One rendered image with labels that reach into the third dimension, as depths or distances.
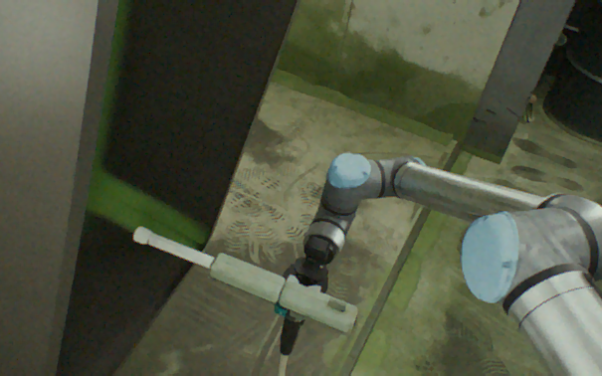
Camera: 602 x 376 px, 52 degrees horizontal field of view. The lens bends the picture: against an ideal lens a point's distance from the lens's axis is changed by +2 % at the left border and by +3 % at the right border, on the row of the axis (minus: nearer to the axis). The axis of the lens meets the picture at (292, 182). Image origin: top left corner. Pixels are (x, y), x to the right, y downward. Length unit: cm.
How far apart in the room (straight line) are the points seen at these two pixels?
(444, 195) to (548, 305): 45
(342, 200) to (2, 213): 89
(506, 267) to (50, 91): 59
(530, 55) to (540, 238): 182
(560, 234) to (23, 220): 65
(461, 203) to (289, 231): 103
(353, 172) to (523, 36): 142
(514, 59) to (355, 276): 115
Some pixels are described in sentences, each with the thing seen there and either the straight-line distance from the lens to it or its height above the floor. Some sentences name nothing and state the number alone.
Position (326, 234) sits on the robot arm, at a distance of 136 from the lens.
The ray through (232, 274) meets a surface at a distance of 122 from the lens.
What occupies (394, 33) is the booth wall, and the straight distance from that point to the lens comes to 272.
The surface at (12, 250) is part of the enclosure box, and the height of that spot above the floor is 101.
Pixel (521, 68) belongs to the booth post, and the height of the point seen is 45.
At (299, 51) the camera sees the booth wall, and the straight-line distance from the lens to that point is 293.
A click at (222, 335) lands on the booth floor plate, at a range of 178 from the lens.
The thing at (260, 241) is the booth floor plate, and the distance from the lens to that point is 205.
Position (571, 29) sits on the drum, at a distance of 372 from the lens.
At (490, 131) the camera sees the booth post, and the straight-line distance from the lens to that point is 279.
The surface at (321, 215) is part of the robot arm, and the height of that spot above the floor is 55.
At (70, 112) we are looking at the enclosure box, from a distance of 48.
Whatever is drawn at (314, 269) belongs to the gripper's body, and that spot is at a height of 53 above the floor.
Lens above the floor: 145
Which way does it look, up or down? 37 degrees down
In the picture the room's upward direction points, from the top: 11 degrees clockwise
